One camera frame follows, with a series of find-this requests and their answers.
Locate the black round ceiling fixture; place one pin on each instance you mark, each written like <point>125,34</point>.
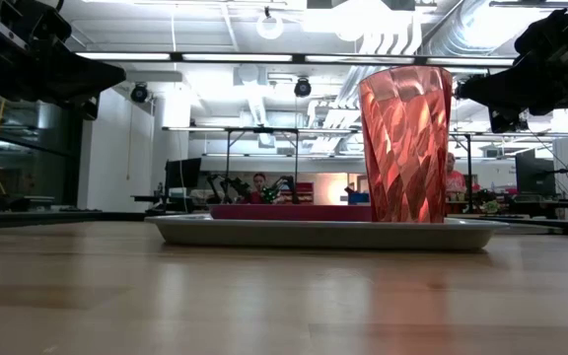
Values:
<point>302,88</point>
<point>139,92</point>

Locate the pink plastic plate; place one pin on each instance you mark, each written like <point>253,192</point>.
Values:
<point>289,213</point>

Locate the black computer monitor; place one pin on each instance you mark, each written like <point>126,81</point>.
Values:
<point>535,172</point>
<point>183,172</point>

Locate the black background robot arm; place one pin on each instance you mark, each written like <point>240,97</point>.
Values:
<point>279,190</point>
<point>232,188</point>

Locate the red faceted plastic cup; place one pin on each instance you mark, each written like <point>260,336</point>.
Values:
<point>404,148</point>

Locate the person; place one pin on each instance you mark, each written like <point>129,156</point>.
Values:
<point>258,186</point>
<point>454,182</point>

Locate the grey plastic tray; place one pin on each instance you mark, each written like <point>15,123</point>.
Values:
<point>313,235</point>

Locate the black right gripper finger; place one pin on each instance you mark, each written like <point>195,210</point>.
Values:
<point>506,91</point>

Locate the red drawer cabinet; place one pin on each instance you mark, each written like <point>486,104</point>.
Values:
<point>305,193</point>

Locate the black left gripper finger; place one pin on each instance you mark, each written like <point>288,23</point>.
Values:
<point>82,81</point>

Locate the blue box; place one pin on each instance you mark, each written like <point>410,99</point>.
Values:
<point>358,198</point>

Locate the black background table frame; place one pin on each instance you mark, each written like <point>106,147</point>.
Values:
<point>264,130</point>

